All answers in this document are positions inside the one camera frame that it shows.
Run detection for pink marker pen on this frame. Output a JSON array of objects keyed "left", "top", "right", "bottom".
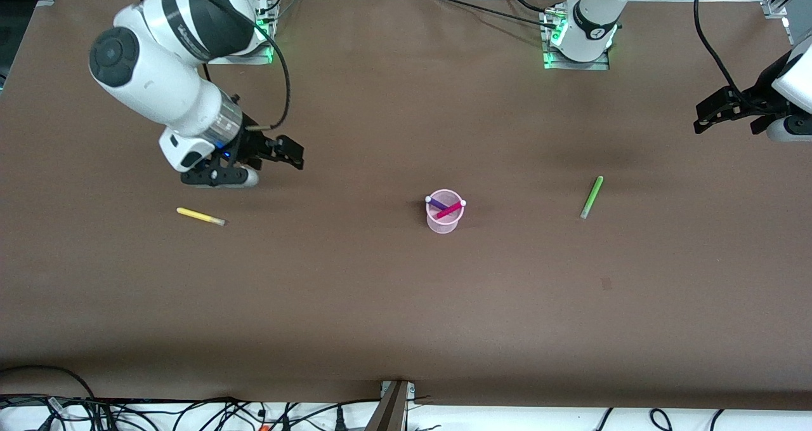
[{"left": 436, "top": 199, "right": 468, "bottom": 221}]

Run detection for pink translucent pen holder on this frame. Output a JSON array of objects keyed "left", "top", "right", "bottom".
[{"left": 425, "top": 189, "right": 466, "bottom": 234}]

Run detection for yellow marker pen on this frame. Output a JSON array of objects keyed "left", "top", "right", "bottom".
[{"left": 176, "top": 207, "right": 226, "bottom": 227}]

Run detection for green marker pen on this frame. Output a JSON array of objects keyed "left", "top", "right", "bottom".
[{"left": 580, "top": 176, "right": 605, "bottom": 220}]

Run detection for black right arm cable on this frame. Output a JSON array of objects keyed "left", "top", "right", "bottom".
[{"left": 244, "top": 22, "right": 292, "bottom": 131}]

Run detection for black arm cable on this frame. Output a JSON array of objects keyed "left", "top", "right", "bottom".
[
  {"left": 244, "top": 22, "right": 292, "bottom": 131},
  {"left": 693, "top": 0, "right": 765, "bottom": 114}
]

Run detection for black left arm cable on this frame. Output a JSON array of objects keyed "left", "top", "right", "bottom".
[{"left": 693, "top": 0, "right": 765, "bottom": 114}]

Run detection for short black table cable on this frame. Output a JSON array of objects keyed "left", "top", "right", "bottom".
[{"left": 504, "top": 0, "right": 559, "bottom": 14}]

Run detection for long black table cable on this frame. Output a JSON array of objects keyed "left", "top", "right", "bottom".
[{"left": 433, "top": 0, "right": 562, "bottom": 27}]

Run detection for black looped floor cable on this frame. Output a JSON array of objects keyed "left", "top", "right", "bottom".
[{"left": 0, "top": 365, "right": 97, "bottom": 403}]

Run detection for metal table edge bracket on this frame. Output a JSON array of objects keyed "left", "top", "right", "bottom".
[{"left": 367, "top": 380, "right": 417, "bottom": 431}]

